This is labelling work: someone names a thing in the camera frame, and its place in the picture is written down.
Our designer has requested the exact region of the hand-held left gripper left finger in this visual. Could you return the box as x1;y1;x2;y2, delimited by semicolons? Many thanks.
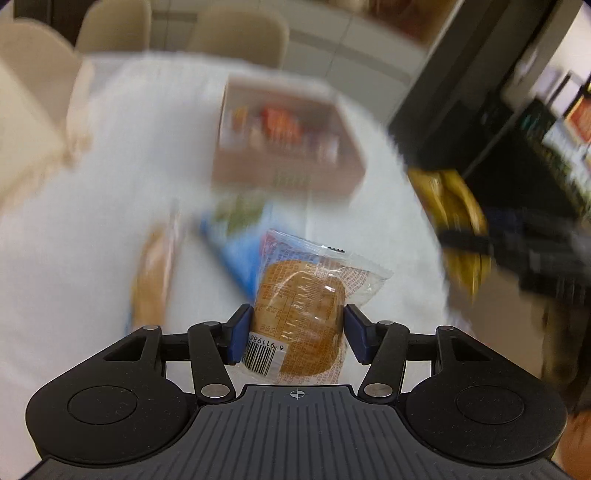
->
103;304;253;402

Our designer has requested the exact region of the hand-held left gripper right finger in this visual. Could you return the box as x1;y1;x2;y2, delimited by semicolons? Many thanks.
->
345;305;491;404

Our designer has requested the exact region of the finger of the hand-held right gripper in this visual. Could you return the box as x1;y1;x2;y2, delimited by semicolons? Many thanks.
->
485;207;528;232
438;232;509;260

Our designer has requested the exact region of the clear round cake packet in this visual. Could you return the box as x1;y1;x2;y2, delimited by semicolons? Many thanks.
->
240;228;394;385

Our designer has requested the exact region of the pink cardboard box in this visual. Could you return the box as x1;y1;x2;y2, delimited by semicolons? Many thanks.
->
211;76;366;200

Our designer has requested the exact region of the red snack packet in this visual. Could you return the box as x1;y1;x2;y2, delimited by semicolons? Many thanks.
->
259;105;303;144

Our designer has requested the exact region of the blue snack packet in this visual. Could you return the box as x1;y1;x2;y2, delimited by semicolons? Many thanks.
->
198;194;273;298

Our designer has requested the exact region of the long bread packet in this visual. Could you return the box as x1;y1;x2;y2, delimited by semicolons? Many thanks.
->
127;200;185;333

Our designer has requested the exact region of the shelf of colourful packages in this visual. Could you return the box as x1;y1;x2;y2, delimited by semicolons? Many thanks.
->
538;69;591;215

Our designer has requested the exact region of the black appliance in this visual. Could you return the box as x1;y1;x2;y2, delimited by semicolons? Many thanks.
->
388;0;591;222

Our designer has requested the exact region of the white textured tablecloth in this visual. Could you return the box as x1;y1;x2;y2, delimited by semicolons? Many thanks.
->
0;51;458;462

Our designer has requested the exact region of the white sideboard cabinet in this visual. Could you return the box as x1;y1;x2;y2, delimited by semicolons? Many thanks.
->
152;0;428;95

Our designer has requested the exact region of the cream printed food cover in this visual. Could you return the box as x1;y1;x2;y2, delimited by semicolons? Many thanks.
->
0;58;95;204

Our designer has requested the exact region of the beige dining chair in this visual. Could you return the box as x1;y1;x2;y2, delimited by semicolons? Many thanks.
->
75;0;153;55
186;4;290;71

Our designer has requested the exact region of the wooden wall shelf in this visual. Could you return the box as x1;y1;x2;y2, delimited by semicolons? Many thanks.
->
360;0;465;44

